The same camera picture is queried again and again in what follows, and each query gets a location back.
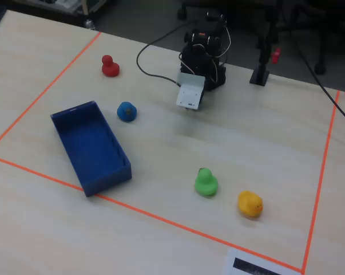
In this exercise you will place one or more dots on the red rubber duck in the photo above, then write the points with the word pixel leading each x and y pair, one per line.
pixel 110 68

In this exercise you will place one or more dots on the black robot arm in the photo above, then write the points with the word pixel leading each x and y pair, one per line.
pixel 198 60

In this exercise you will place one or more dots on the blue rubber duck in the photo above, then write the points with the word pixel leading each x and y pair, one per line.
pixel 127 112

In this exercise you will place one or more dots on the green rubber duck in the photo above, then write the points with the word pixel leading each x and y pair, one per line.
pixel 206 183

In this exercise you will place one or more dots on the blue plastic box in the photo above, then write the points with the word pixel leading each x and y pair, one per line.
pixel 89 149

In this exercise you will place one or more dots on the yellow rubber duck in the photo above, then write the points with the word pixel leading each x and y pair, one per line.
pixel 249 204

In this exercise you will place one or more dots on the orange tape strip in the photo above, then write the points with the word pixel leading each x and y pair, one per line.
pixel 46 89
pixel 189 229
pixel 323 172

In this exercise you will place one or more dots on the black stand with red clamp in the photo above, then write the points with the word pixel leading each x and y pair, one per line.
pixel 259 76

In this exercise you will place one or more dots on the white paper with black bar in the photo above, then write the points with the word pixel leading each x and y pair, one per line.
pixel 229 263

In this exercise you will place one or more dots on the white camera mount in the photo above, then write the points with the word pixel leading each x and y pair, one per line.
pixel 189 94

